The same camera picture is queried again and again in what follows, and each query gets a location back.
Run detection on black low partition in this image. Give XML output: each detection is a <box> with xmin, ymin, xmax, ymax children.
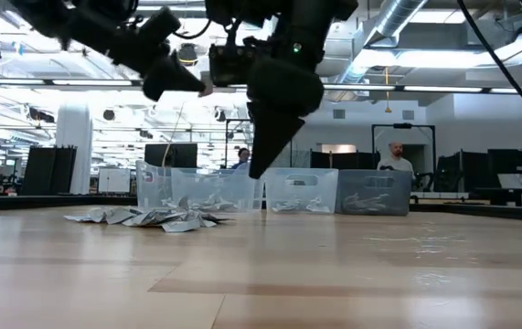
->
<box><xmin>309</xmin><ymin>150</ymin><xmax>383</xmax><ymax>171</ymax></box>

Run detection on black room divider panel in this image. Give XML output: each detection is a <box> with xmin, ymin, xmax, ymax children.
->
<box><xmin>18</xmin><ymin>144</ymin><xmax>79</xmax><ymax>196</ymax></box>

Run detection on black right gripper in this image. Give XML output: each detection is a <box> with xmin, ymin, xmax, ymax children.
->
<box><xmin>246</xmin><ymin>55</ymin><xmax>325</xmax><ymax>180</ymax></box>

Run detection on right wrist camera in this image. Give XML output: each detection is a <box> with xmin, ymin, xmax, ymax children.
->
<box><xmin>208</xmin><ymin>43</ymin><xmax>258</xmax><ymax>88</ymax></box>

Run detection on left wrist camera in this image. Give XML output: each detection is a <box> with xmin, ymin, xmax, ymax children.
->
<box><xmin>136</xmin><ymin>6</ymin><xmax>183</xmax><ymax>47</ymax></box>

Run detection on silver ventilation duct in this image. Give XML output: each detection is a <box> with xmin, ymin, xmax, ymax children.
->
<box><xmin>328</xmin><ymin>0</ymin><xmax>429</xmax><ymax>100</ymax></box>

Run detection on grey plastic bin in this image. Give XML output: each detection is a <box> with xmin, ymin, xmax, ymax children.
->
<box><xmin>336</xmin><ymin>169</ymin><xmax>413</xmax><ymax>217</ymax></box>

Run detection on black monitor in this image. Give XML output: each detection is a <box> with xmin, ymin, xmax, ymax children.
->
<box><xmin>144</xmin><ymin>143</ymin><xmax>199</xmax><ymax>169</ymax></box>

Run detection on person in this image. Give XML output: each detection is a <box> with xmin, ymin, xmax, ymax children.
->
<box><xmin>376</xmin><ymin>141</ymin><xmax>416</xmax><ymax>178</ymax></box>
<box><xmin>231</xmin><ymin>146</ymin><xmax>252</xmax><ymax>171</ymax></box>

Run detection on white cabinet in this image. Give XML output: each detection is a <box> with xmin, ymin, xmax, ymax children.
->
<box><xmin>97</xmin><ymin>167</ymin><xmax>133</xmax><ymax>195</ymax></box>

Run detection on black desk monitors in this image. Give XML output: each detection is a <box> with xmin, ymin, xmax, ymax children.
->
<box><xmin>436</xmin><ymin>148</ymin><xmax>522</xmax><ymax>191</ymax></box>

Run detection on large clear plastic bin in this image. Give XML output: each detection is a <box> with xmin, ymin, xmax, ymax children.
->
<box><xmin>133</xmin><ymin>159</ymin><xmax>264</xmax><ymax>212</ymax></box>

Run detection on long ceiling light bar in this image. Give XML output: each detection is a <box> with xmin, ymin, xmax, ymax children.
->
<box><xmin>0</xmin><ymin>77</ymin><xmax>522</xmax><ymax>96</ymax></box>

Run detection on yellow hanging pull cord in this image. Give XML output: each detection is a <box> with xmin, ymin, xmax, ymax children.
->
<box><xmin>382</xmin><ymin>67</ymin><xmax>392</xmax><ymax>114</ymax></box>

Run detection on long white bandage wrapper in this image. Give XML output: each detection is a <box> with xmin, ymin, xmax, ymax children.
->
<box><xmin>342</xmin><ymin>191</ymin><xmax>392</xmax><ymax>214</ymax></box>

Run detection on white building pillar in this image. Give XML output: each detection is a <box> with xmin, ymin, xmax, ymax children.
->
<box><xmin>55</xmin><ymin>102</ymin><xmax>96</xmax><ymax>196</ymax></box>

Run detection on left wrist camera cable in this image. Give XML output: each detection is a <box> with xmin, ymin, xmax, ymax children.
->
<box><xmin>171</xmin><ymin>17</ymin><xmax>214</xmax><ymax>41</ymax></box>

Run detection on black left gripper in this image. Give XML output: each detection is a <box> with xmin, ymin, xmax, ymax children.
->
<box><xmin>107</xmin><ymin>34</ymin><xmax>207</xmax><ymax>102</ymax></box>

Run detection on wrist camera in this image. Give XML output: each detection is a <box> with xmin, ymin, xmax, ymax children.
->
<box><xmin>136</xmin><ymin>6</ymin><xmax>183</xmax><ymax>47</ymax></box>
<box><xmin>208</xmin><ymin>43</ymin><xmax>258</xmax><ymax>88</ymax></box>

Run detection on black overhead cable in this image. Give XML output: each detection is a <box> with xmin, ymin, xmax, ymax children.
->
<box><xmin>455</xmin><ymin>0</ymin><xmax>522</xmax><ymax>133</ymax></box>

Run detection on small clear plastic bin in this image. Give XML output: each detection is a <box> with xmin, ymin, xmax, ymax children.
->
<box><xmin>263</xmin><ymin>167</ymin><xmax>340</xmax><ymax>215</ymax></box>

